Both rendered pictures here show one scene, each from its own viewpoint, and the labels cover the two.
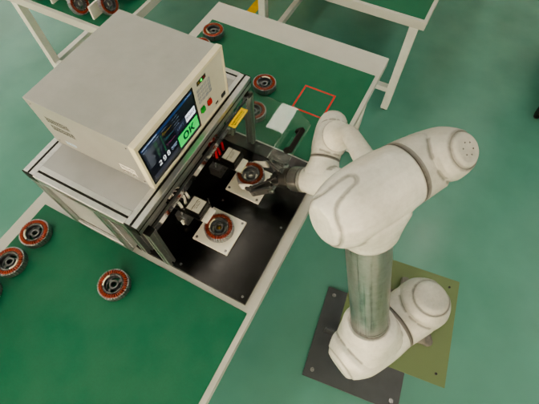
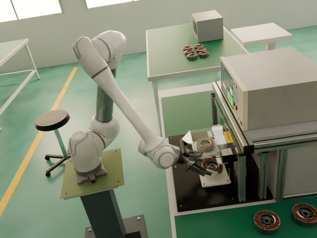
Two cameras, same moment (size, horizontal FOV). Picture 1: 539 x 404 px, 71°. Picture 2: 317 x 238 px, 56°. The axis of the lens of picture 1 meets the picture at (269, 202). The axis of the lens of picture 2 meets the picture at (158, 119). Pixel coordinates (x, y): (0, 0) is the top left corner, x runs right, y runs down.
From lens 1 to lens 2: 193 cm
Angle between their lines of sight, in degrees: 85
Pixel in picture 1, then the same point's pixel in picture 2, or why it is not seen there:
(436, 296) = (76, 136)
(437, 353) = (70, 167)
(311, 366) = (139, 219)
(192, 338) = (180, 123)
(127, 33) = (303, 73)
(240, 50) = not seen: outside the picture
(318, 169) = not seen: hidden behind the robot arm
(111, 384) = (196, 104)
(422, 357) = not seen: hidden behind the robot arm
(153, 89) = (245, 68)
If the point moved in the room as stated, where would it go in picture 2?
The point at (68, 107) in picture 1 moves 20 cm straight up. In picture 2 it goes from (267, 52) to (269, 13)
